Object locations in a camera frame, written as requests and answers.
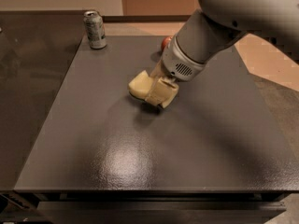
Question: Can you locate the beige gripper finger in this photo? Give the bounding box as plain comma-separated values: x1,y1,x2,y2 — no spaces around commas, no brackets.
149,61,165,77
145,77,179,107

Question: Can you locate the yellow s-shaped sponge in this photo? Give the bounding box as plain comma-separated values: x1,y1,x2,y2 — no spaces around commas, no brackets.
128,71,158,102

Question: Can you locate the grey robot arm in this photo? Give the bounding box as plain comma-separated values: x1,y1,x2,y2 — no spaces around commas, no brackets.
145,0,299,107

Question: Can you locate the silver 7up can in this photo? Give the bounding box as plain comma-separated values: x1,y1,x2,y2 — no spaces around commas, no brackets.
83,10,107,49

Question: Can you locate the red apple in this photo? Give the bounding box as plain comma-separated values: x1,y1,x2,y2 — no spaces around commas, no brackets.
161,36,172,51

